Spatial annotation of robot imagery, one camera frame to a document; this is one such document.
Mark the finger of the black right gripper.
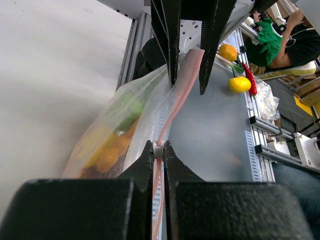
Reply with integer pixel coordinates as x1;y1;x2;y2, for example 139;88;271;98
199;0;236;95
150;0;182;85

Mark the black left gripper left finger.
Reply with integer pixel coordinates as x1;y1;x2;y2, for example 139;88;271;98
0;141;154;240

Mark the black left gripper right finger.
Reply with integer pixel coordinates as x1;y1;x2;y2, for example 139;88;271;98
163;141;314;240

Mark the orange red toy hot dog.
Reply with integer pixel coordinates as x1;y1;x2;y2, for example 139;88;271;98
76;164;123;179

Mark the yellow toy fruit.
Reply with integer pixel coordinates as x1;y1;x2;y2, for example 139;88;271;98
79;126;117;169

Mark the clear pink zip top bag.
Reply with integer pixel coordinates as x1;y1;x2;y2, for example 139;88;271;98
63;49;204;239

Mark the green toy lime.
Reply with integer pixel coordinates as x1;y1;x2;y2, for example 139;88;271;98
108;92;144;132

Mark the orange toy food piece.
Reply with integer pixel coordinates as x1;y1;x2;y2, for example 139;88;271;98
95;115;140;173

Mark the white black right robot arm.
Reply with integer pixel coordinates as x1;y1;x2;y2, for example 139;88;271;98
133;0;236;95

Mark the person in green top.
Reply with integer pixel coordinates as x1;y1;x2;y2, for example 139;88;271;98
244;9;320;72

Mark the crumpled clear plastic bag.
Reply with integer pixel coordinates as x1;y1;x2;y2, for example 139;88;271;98
246;77;281;122

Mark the orange toy tangerine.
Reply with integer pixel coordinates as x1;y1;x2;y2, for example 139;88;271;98
218;44;238;62

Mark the green toy onion stalk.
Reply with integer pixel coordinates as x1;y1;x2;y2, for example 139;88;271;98
216;54;245;77

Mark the yellow toy lemon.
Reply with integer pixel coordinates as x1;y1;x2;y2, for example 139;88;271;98
228;76;252;93

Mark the red toy chili pepper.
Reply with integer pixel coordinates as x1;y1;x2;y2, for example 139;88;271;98
241;62;257;97

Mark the person leg in jeans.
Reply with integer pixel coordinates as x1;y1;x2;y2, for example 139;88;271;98
272;162;320;240

